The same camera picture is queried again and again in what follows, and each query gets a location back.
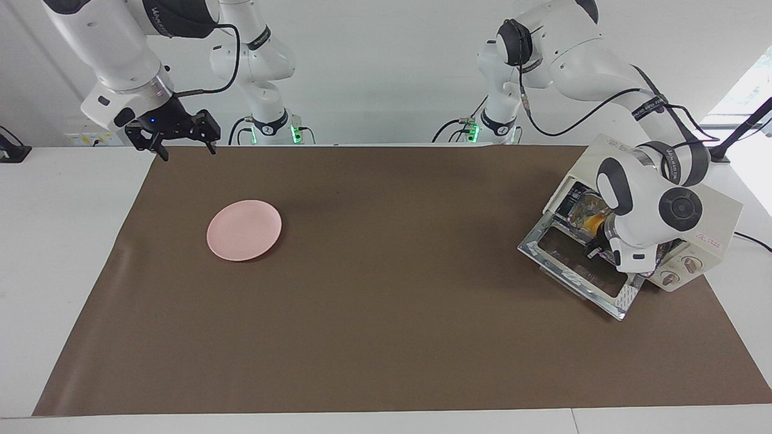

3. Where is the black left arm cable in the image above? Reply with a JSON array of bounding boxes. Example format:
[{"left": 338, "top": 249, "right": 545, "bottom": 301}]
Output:
[{"left": 519, "top": 63, "right": 721, "bottom": 143}]

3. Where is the black right base cable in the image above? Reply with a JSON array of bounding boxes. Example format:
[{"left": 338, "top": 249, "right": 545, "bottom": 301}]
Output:
[{"left": 228, "top": 116, "right": 316, "bottom": 146}]

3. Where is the black left base cable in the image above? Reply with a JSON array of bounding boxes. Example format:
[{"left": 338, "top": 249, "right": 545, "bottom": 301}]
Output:
[{"left": 431, "top": 90, "right": 489, "bottom": 143}]

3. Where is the black oven power cable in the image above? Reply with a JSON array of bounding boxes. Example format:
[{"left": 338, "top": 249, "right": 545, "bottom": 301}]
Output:
[{"left": 733, "top": 232, "right": 772, "bottom": 253}]

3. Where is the glass oven door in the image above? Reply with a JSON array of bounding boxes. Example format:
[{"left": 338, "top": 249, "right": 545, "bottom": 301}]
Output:
[{"left": 517, "top": 211, "right": 647, "bottom": 321}]

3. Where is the black base cable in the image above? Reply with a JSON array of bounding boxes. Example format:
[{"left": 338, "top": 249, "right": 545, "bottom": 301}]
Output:
[
  {"left": 431, "top": 90, "right": 489, "bottom": 143},
  {"left": 228, "top": 116, "right": 316, "bottom": 146}
]

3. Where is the pink round plate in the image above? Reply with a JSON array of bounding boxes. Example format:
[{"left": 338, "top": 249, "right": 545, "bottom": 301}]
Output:
[{"left": 206, "top": 200, "right": 282, "bottom": 262}]

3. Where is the cream toaster oven body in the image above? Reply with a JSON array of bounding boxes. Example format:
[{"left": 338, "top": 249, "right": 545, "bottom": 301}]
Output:
[{"left": 543, "top": 134, "right": 744, "bottom": 293}]

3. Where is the black camera stand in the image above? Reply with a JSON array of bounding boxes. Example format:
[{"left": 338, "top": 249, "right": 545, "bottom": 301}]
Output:
[{"left": 703, "top": 98, "right": 772, "bottom": 163}]

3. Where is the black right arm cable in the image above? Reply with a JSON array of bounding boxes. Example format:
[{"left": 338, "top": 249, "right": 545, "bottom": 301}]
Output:
[{"left": 172, "top": 23, "right": 242, "bottom": 97}]

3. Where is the sliced yellow bread loaf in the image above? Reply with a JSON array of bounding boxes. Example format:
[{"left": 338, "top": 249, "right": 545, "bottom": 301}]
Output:
[{"left": 582, "top": 205, "right": 611, "bottom": 237}]

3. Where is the white wall socket box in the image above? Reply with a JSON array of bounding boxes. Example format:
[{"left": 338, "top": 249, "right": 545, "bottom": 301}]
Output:
[{"left": 63, "top": 124, "right": 130, "bottom": 147}]

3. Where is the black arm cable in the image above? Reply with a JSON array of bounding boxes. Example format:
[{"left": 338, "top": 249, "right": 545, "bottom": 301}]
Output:
[
  {"left": 172, "top": 23, "right": 242, "bottom": 97},
  {"left": 519, "top": 63, "right": 721, "bottom": 143}
]

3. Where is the brown table mat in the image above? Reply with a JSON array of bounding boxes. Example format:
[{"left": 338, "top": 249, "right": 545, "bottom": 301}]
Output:
[{"left": 32, "top": 145, "right": 772, "bottom": 417}]

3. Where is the aluminium foil tray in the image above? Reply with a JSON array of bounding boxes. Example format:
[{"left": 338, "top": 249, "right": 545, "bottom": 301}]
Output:
[{"left": 566, "top": 187, "right": 613, "bottom": 239}]

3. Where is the black table clamp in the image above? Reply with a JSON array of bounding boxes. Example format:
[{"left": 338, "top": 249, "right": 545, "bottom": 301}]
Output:
[{"left": 0, "top": 125, "right": 32, "bottom": 163}]

